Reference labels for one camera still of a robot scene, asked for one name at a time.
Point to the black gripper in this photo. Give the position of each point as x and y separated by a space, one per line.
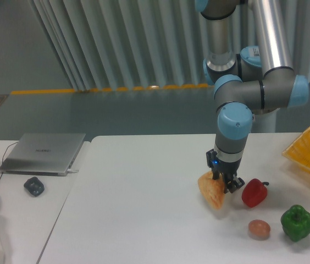
226 164

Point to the triangular bread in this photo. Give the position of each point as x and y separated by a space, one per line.
212 190

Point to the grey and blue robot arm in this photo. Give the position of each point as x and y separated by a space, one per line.
258 80

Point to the red bell pepper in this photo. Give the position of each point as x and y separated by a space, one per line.
254 192

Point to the brown egg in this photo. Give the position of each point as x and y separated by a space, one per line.
259 229

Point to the green bell pepper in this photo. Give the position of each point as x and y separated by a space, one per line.
296 223

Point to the small black case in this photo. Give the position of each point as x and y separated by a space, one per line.
34 186

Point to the silver laptop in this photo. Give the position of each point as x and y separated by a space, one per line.
43 154

